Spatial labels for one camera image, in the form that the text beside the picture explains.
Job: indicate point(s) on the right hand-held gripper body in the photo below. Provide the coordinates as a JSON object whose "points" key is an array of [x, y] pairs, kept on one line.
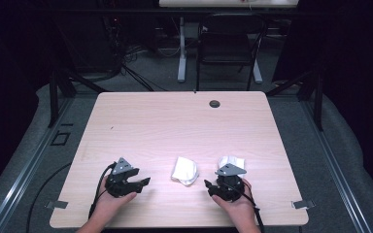
{"points": [[230, 189]]}

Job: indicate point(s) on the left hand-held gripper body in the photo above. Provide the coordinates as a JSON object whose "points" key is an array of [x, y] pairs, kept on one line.
{"points": [[118, 186]]}

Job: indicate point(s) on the white face mask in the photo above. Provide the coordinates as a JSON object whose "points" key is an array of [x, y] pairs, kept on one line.
{"points": [[185, 171], [231, 160]]}

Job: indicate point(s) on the person's left hand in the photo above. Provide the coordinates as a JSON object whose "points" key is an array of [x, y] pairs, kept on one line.
{"points": [[105, 205]]}

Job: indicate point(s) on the person's right hand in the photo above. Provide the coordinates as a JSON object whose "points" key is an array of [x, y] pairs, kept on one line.
{"points": [[241, 210]]}

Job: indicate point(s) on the black metal stand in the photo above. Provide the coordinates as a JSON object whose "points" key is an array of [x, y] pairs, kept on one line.
{"points": [[54, 97], [318, 100]]}

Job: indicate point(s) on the white desk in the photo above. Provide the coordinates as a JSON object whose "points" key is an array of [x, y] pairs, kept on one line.
{"points": [[182, 48]]}

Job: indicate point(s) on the black folding chair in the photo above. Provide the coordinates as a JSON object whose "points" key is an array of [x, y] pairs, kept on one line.
{"points": [[226, 45]]}

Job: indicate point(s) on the grey metal table bracket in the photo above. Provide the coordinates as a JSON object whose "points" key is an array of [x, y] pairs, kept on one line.
{"points": [[57, 204], [302, 204]]}

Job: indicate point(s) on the aluminium floor rail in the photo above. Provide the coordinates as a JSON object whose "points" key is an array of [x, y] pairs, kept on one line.
{"points": [[333, 165], [29, 165]]}

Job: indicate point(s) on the black horizontal frame bar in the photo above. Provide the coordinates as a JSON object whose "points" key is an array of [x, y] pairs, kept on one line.
{"points": [[175, 11]]}

